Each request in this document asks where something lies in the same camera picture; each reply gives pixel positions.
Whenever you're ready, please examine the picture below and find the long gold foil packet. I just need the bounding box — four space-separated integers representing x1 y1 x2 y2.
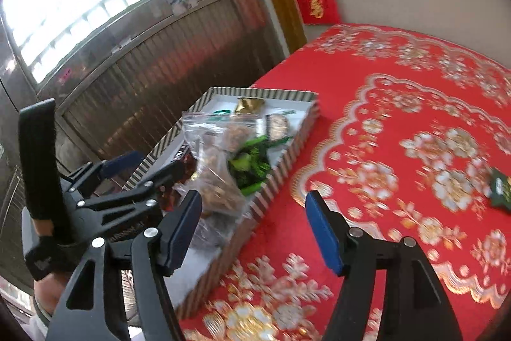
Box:
233 97 266 115

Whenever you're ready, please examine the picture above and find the green and black plum packet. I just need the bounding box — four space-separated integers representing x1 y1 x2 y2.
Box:
227 136 280 196

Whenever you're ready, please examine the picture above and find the brown slatted metal door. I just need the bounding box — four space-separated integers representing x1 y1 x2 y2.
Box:
0 0 288 278

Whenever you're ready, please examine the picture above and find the striped cardboard box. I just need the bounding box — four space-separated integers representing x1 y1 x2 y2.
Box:
122 86 320 320

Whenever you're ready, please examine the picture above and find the small black and green packet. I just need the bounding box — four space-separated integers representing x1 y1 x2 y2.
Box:
487 167 511 208

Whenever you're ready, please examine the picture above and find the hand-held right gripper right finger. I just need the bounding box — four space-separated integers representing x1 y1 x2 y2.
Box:
305 190 454 341

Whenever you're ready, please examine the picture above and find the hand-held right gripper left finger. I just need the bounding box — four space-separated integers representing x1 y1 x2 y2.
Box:
46 190 203 341

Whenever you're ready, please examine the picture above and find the red floral tablecloth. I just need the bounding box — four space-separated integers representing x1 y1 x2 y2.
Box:
179 23 511 341

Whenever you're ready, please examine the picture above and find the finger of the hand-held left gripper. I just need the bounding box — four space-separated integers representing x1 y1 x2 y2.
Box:
66 151 146 192
76 164 191 217

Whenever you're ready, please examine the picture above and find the person's left hand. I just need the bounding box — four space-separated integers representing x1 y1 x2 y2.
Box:
34 275 68 320

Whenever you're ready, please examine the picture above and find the person's left forearm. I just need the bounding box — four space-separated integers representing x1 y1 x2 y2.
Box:
28 313 52 339

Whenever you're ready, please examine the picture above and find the clear zip bag of walnuts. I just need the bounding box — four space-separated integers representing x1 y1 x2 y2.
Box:
176 110 260 222

